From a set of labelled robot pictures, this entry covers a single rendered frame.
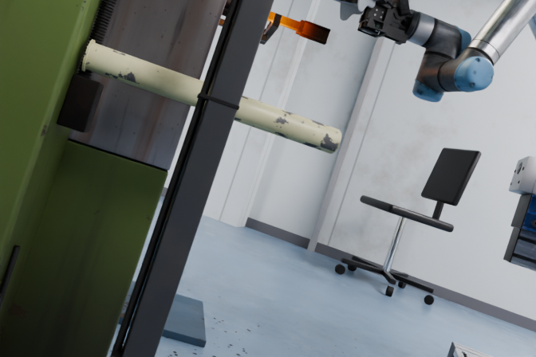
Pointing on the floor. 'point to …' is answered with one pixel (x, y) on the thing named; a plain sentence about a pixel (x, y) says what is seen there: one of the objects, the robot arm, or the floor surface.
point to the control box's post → (204, 156)
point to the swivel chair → (451, 173)
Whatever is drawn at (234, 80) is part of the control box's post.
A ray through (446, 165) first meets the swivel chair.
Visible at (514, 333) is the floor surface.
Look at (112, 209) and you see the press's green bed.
